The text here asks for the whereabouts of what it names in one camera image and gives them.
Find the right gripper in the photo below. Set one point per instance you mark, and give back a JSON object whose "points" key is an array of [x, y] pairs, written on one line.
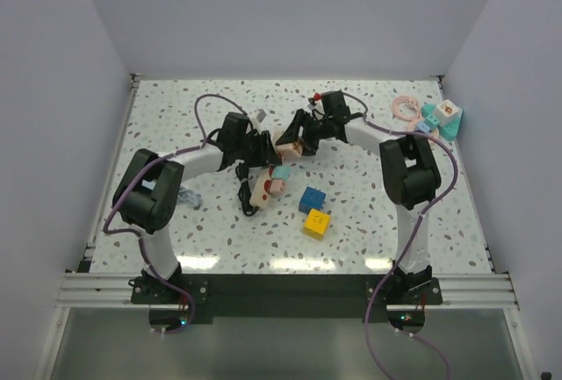
{"points": [[310, 146]]}

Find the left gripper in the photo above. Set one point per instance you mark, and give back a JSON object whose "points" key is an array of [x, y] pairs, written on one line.
{"points": [[265, 154]]}

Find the pink cube plug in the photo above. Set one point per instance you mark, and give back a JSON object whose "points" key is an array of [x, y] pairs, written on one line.
{"points": [[288, 151]]}

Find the teal small plug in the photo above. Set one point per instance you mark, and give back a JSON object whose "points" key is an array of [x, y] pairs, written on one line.
{"points": [[281, 172]]}

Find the blue cube plug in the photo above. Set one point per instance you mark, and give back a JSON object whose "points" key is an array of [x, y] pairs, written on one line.
{"points": [[311, 199]]}

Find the yellow cube socket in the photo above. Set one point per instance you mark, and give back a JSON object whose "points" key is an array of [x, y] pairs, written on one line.
{"points": [[316, 224]]}

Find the pink small plug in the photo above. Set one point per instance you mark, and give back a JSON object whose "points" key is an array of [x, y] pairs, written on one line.
{"points": [[277, 187]]}

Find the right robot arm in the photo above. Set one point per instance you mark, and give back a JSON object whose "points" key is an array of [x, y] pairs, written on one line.
{"points": [[410, 175]]}

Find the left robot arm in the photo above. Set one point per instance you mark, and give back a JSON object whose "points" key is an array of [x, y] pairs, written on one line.
{"points": [[146, 198]]}

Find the blue small plug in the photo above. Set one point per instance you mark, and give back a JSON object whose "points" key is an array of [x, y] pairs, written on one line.
{"points": [[422, 127]]}

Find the teal plug on triangle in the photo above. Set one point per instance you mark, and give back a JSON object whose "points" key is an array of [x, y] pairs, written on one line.
{"points": [[432, 122]]}

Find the pink round socket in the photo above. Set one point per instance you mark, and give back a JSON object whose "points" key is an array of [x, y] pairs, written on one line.
{"points": [[432, 134]]}

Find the white cube plug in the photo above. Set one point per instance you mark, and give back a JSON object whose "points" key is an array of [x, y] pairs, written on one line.
{"points": [[446, 112]]}

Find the teal triangular socket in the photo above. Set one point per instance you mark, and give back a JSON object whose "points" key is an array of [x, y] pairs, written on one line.
{"points": [[447, 132]]}

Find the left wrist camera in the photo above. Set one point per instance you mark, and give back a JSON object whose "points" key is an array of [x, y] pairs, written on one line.
{"points": [[257, 117]]}

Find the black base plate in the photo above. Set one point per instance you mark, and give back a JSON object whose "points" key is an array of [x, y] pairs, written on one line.
{"points": [[199, 299]]}

